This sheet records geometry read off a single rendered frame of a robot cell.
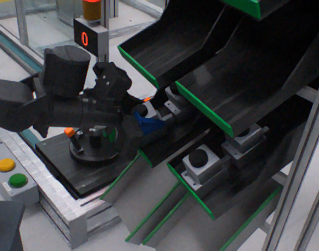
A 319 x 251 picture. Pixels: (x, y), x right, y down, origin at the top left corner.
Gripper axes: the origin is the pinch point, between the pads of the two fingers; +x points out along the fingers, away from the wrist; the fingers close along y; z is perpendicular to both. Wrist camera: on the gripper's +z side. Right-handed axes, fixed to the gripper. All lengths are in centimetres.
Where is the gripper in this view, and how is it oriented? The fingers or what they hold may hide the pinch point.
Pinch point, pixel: (143, 115)
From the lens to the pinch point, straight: 71.0
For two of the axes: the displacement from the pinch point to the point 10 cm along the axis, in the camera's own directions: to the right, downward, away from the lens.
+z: 3.3, -7.8, -5.3
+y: -3.5, -6.2, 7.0
